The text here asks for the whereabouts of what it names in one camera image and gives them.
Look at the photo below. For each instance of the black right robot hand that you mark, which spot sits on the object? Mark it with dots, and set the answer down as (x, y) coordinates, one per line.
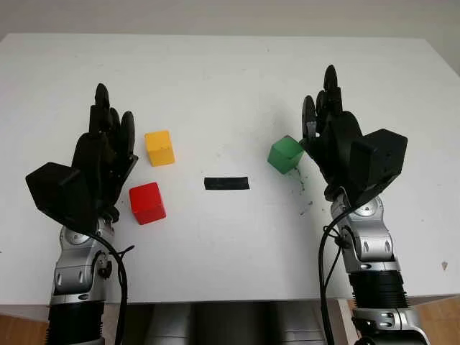
(338, 143)

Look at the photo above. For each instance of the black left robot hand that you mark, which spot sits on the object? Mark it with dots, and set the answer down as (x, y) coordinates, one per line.
(104, 151)

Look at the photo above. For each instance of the green wooden block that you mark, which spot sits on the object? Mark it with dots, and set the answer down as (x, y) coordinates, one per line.
(284, 154)

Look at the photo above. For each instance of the yellow wooden block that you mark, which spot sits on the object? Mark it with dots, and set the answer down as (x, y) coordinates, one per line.
(160, 149)

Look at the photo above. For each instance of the red wooden block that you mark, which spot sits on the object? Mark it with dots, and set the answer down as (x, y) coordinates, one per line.
(146, 203)

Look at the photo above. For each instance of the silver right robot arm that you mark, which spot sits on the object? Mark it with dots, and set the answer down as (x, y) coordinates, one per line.
(373, 248)

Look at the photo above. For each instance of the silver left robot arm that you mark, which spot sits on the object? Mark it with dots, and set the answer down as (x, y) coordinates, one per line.
(75, 266)

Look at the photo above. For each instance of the black tape strip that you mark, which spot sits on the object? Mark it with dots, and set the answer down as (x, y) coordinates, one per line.
(226, 183)

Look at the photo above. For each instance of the light wooden table leg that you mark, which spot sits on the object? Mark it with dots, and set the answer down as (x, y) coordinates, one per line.
(343, 323)

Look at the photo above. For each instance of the dark grey robot body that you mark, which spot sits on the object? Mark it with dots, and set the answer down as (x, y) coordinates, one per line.
(230, 323)

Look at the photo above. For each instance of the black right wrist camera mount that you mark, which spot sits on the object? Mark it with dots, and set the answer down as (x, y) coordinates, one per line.
(381, 158)

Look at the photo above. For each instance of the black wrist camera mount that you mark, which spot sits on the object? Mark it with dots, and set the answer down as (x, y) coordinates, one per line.
(381, 158)
(57, 194)

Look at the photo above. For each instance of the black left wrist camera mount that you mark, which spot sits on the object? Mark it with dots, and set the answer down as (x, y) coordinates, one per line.
(57, 194)

